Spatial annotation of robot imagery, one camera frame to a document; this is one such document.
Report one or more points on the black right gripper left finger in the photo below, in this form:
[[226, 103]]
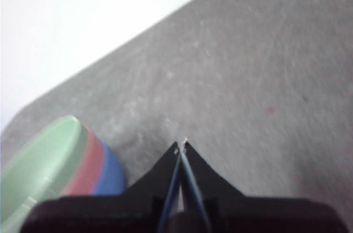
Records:
[[160, 178]]

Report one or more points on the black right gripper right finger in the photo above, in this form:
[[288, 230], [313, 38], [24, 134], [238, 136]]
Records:
[[204, 180]]

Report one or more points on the red ribbed bowl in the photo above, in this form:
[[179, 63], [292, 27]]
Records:
[[86, 167]]

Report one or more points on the green ribbed bowl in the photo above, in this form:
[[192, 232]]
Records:
[[36, 161]]

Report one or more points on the blue ribbed bowl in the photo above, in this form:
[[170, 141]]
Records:
[[111, 172]]

